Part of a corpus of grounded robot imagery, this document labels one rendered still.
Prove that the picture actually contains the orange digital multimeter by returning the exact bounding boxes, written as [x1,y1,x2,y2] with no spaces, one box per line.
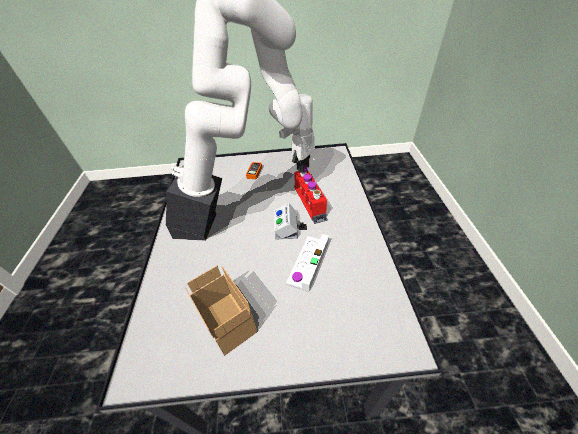
[246,162,262,179]

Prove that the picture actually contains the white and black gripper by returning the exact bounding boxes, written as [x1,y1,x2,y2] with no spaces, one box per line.
[292,129,315,172]

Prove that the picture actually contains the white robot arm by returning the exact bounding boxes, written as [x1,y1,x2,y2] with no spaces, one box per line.
[171,0,313,197]

